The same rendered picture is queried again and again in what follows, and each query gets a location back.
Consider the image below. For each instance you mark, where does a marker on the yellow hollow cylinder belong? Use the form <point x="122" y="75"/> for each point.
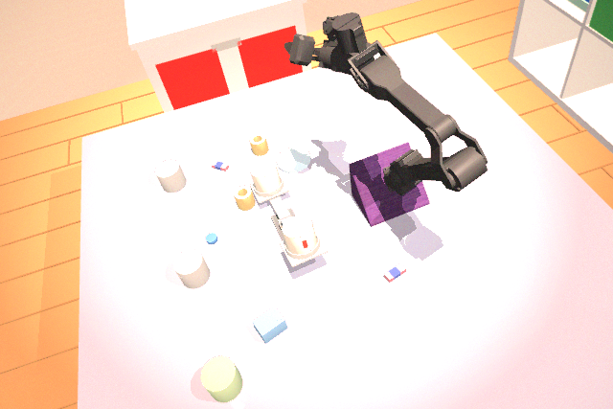
<point x="244" y="198"/>
<point x="259" y="144"/>

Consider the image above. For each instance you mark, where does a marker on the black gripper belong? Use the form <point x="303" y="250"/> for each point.
<point x="301" y="52"/>

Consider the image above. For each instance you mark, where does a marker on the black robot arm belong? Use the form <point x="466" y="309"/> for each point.
<point x="381" y="78"/>

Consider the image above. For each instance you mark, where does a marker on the pink eraser with blue sleeve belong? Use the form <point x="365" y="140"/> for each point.
<point x="394" y="272"/>
<point x="220" y="166"/>

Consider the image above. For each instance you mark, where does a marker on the small blue disc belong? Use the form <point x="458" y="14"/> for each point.
<point x="211" y="238"/>

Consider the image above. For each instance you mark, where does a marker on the grey cylinder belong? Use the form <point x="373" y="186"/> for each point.
<point x="191" y="269"/>

